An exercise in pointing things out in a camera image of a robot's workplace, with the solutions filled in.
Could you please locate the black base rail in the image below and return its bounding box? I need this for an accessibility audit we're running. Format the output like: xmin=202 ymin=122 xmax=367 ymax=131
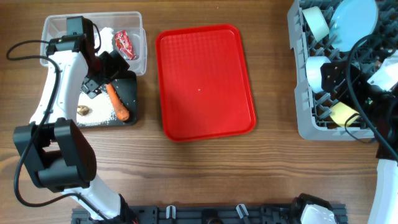
xmin=71 ymin=193 xmax=348 ymax=224

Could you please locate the white tissue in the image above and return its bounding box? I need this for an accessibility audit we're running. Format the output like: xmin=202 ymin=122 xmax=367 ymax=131
xmin=95 ymin=27 xmax=114 ymax=56

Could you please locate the black waste tray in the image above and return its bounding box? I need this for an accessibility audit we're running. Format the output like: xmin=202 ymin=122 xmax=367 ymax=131
xmin=77 ymin=75 xmax=138 ymax=128

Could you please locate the red serving tray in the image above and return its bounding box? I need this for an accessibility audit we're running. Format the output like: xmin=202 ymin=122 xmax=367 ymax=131
xmin=155 ymin=24 xmax=256 ymax=142

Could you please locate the grey dishwasher rack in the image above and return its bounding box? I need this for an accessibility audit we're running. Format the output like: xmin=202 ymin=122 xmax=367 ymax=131
xmin=286 ymin=0 xmax=398 ymax=142

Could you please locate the light blue bowl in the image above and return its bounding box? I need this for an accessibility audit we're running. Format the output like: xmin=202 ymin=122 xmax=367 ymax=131
xmin=305 ymin=56 xmax=331 ymax=93

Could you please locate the red strawberry snack wrapper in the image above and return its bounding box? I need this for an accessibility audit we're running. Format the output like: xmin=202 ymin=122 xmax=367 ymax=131
xmin=114 ymin=30 xmax=136 ymax=60

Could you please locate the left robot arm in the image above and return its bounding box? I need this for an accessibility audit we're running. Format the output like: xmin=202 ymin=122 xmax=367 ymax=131
xmin=13 ymin=32 xmax=139 ymax=223

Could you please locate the orange carrot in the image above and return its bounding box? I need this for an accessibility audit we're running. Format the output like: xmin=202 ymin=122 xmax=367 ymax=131
xmin=106 ymin=84 xmax=130 ymax=121

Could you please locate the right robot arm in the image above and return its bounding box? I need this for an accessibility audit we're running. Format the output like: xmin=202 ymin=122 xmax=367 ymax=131
xmin=320 ymin=62 xmax=397 ymax=223

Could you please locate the light blue plate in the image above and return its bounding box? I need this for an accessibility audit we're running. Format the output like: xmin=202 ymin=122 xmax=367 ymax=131
xmin=329 ymin=0 xmax=379 ymax=52

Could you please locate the yellow plastic cup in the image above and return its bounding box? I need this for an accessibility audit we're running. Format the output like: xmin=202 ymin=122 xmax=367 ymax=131
xmin=330 ymin=102 xmax=359 ymax=127

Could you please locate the mint green bowl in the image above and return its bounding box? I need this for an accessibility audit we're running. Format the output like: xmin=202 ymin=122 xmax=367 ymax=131
xmin=302 ymin=6 xmax=330 ymax=42

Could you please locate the clear plastic bin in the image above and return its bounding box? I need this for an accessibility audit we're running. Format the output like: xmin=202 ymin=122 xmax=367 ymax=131
xmin=41 ymin=11 xmax=147 ymax=76

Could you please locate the white rice pile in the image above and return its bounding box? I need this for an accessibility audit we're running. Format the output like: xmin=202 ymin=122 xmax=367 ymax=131
xmin=76 ymin=91 xmax=116 ymax=127

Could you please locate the brown food scrap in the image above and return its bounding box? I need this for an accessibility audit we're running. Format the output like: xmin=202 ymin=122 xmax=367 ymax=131
xmin=76 ymin=105 xmax=91 ymax=116

